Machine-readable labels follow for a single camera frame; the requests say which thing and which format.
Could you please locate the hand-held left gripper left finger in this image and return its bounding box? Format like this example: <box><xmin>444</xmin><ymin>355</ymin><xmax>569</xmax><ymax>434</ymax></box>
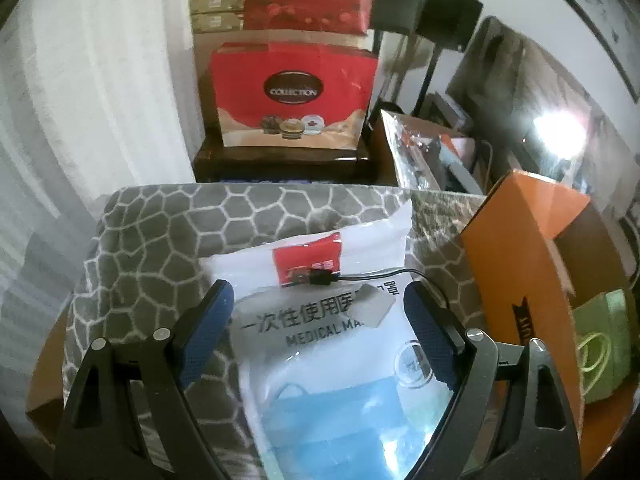
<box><xmin>52</xmin><ymin>280</ymin><xmax>236</xmax><ymax>480</ymax></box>

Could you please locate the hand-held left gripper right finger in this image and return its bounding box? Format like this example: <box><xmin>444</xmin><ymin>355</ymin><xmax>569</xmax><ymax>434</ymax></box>
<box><xmin>400</xmin><ymin>281</ymin><xmax>584</xmax><ymax>480</ymax></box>

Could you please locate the face mask packet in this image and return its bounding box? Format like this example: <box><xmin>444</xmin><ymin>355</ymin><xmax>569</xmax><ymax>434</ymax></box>
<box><xmin>202</xmin><ymin>199</ymin><xmax>467</xmax><ymax>480</ymax></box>

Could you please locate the orange cardboard box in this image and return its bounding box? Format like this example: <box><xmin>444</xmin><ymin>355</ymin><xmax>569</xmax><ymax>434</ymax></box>
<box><xmin>459</xmin><ymin>170</ymin><xmax>640</xmax><ymax>480</ymax></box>

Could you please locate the thin black cable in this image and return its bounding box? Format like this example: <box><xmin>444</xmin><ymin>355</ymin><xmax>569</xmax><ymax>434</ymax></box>
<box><xmin>287</xmin><ymin>266</ymin><xmax>452</xmax><ymax>312</ymax></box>

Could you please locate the lime green cord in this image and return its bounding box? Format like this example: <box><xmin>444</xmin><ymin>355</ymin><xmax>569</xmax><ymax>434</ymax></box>
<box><xmin>576</xmin><ymin>332</ymin><xmax>614</xmax><ymax>392</ymax></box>

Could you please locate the pale green box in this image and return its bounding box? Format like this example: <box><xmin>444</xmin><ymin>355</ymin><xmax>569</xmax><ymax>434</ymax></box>
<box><xmin>571</xmin><ymin>289</ymin><xmax>634</xmax><ymax>407</ymax></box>

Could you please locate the grey white patterned blanket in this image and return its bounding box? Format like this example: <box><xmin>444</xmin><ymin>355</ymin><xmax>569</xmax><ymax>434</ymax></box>
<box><xmin>62</xmin><ymin>182</ymin><xmax>487</xmax><ymax>480</ymax></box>

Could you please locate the clear plastic bag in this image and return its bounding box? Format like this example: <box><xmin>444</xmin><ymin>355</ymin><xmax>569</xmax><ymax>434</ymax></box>
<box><xmin>379</xmin><ymin>109</ymin><xmax>487</xmax><ymax>197</ymax></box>

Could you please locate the dark wooden cabinet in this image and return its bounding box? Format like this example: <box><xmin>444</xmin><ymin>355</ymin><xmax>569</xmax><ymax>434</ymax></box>
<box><xmin>194</xmin><ymin>130</ymin><xmax>382</xmax><ymax>187</ymax></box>

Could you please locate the red gift bag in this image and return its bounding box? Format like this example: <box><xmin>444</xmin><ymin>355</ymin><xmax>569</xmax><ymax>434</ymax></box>
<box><xmin>210</xmin><ymin>42</ymin><xmax>380</xmax><ymax>149</ymax></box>

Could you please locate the black speaker stand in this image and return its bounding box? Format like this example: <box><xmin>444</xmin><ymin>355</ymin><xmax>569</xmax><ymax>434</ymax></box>
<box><xmin>376</xmin><ymin>30</ymin><xmax>392</xmax><ymax>103</ymax></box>
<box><xmin>412</xmin><ymin>49</ymin><xmax>444</xmax><ymax>117</ymax></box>

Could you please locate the white curtain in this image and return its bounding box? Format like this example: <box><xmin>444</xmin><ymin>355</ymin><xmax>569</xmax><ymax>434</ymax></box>
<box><xmin>0</xmin><ymin>0</ymin><xmax>202</xmax><ymax>411</ymax></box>

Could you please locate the brown sofa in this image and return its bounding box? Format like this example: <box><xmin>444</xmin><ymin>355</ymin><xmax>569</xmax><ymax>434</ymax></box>
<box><xmin>445</xmin><ymin>15</ymin><xmax>640</xmax><ymax>241</ymax></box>

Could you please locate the flat gold box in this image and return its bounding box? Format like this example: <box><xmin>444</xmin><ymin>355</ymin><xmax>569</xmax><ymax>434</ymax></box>
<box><xmin>192</xmin><ymin>12</ymin><xmax>246</xmax><ymax>35</ymax></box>
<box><xmin>189</xmin><ymin>0</ymin><xmax>246</xmax><ymax>15</ymax></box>

